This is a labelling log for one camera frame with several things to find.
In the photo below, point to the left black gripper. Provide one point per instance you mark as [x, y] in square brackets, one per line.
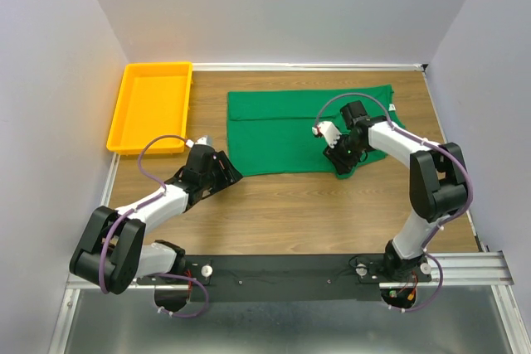
[229, 175]

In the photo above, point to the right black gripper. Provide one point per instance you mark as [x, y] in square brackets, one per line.
[341, 164]

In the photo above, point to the green t shirt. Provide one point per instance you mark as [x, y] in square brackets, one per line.
[270, 132]

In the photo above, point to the yellow plastic tray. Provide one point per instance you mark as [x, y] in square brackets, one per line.
[153, 100]

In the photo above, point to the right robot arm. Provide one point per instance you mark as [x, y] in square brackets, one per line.
[439, 185]

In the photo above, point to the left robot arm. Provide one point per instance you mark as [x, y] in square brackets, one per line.
[111, 252]

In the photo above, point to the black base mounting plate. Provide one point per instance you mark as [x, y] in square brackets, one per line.
[286, 278]

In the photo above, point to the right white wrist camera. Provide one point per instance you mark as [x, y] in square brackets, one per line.
[329, 132]

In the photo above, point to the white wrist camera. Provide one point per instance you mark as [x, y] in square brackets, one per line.
[203, 140]
[329, 132]

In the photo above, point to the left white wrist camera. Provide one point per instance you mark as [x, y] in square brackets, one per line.
[203, 140]

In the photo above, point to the aluminium front rail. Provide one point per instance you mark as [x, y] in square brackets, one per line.
[459, 269]

